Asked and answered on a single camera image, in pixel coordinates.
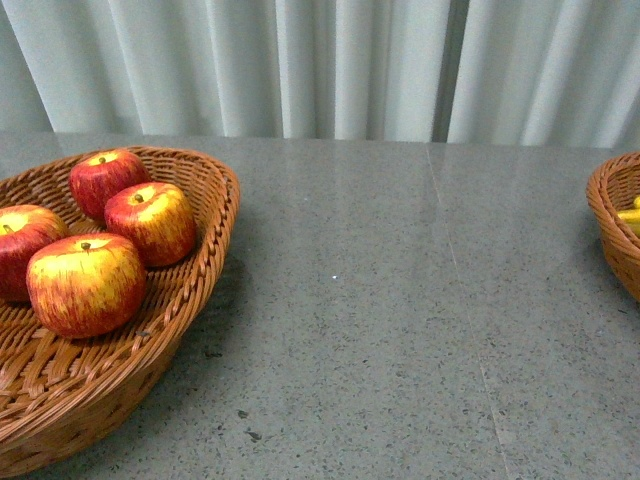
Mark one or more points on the brown wicker basket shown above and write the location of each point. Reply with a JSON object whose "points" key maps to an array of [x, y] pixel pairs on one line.
{"points": [[59, 396], [612, 187]]}

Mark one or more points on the banana in basket back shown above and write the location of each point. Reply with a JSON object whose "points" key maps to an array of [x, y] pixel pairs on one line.
{"points": [[631, 218]]}

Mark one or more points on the red yellow apple right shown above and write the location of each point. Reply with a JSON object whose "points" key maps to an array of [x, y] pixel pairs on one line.
{"points": [[158, 219]]}

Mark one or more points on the red apple back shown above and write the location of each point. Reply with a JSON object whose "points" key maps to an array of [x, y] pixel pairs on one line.
{"points": [[97, 178]]}

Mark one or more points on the brown wicker basket left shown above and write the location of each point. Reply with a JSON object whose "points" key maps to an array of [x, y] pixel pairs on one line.
{"points": [[59, 396]]}

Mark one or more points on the brown wicker basket right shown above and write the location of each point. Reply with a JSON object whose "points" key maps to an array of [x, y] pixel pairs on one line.
{"points": [[612, 187]]}

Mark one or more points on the white curtain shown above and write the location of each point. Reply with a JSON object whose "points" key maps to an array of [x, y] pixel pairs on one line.
{"points": [[494, 72]]}

